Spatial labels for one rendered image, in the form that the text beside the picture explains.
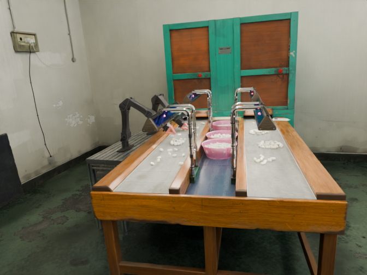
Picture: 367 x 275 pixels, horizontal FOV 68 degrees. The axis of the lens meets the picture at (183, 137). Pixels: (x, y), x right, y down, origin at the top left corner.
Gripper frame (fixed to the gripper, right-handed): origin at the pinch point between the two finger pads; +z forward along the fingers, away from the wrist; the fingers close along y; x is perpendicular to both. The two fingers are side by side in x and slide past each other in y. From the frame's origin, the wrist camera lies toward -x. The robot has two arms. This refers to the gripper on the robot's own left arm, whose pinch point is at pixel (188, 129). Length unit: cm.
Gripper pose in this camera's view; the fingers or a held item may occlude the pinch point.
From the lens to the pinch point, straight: 260.0
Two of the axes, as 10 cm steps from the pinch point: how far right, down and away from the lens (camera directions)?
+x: -5.9, 7.3, 3.4
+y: 2.0, -2.7, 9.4
